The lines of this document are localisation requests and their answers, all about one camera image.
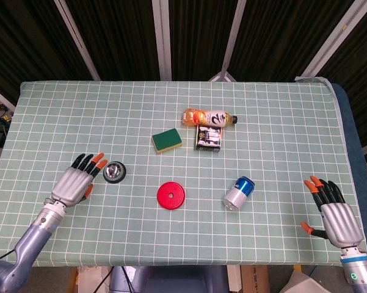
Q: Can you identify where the orange drink bottle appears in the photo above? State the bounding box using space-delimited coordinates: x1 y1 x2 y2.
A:
183 108 239 127

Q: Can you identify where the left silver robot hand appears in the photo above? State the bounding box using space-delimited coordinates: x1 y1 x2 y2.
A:
51 152 109 208

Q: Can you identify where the green grid tablecloth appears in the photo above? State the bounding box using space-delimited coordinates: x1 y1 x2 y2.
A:
0 76 367 268

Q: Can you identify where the green yellow sponge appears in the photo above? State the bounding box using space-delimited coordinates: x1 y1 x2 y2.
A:
151 128 184 154

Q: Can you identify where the brown cardboard box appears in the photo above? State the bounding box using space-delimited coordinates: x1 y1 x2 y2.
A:
240 265 271 293

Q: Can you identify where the blue table edge padding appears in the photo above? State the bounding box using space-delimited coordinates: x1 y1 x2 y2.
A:
331 82 367 254

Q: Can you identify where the blue silver drink can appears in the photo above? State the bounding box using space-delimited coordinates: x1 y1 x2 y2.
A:
222 176 256 212

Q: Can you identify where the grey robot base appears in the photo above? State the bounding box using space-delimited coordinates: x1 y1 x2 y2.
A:
109 265 230 293

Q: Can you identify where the red plastic disc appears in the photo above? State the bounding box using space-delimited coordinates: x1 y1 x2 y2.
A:
157 181 186 210

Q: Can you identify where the black white small carton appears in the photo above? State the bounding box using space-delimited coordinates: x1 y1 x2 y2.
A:
195 125 223 152

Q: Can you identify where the small black metal bowl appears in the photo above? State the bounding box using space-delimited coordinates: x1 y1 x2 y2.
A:
103 162 128 184

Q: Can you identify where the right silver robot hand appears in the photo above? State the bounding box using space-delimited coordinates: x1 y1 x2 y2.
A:
300 175 365 248

